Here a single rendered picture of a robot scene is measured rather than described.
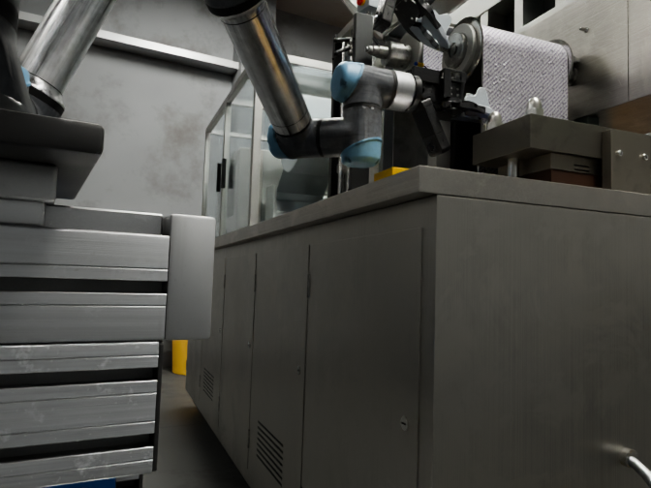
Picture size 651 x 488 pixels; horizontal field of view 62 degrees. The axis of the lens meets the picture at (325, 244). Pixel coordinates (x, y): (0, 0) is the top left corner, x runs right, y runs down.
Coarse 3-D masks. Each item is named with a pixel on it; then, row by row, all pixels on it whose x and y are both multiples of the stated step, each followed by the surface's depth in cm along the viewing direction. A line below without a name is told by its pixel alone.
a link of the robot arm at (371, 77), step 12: (336, 72) 101; (348, 72) 98; (360, 72) 99; (372, 72) 100; (384, 72) 101; (336, 84) 101; (348, 84) 98; (360, 84) 99; (372, 84) 100; (384, 84) 101; (396, 84) 102; (336, 96) 100; (348, 96) 100; (360, 96) 99; (372, 96) 99; (384, 96) 101; (384, 108) 106
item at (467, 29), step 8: (464, 24) 117; (456, 32) 119; (464, 32) 117; (472, 32) 114; (472, 40) 114; (472, 48) 114; (472, 56) 115; (480, 56) 115; (464, 64) 116; (480, 64) 116; (480, 72) 118; (472, 80) 121; (480, 80) 121
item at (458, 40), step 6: (456, 36) 118; (462, 36) 116; (450, 42) 120; (456, 42) 118; (462, 42) 115; (450, 48) 119; (456, 48) 118; (462, 48) 115; (444, 54) 122; (450, 54) 120; (456, 54) 117; (462, 54) 116; (444, 60) 122; (450, 60) 119; (456, 60) 117; (462, 60) 117; (450, 66) 119; (456, 66) 118
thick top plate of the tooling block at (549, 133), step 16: (496, 128) 100; (512, 128) 96; (528, 128) 93; (544, 128) 93; (560, 128) 95; (576, 128) 96; (592, 128) 97; (608, 128) 99; (480, 144) 104; (496, 144) 100; (512, 144) 96; (528, 144) 92; (544, 144) 93; (560, 144) 94; (576, 144) 96; (592, 144) 97; (480, 160) 104; (496, 160) 102
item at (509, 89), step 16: (496, 64) 115; (496, 80) 115; (512, 80) 116; (528, 80) 118; (544, 80) 120; (560, 80) 121; (496, 96) 114; (512, 96) 116; (528, 96) 118; (544, 96) 120; (560, 96) 121; (512, 112) 116; (544, 112) 119; (560, 112) 121; (480, 128) 113
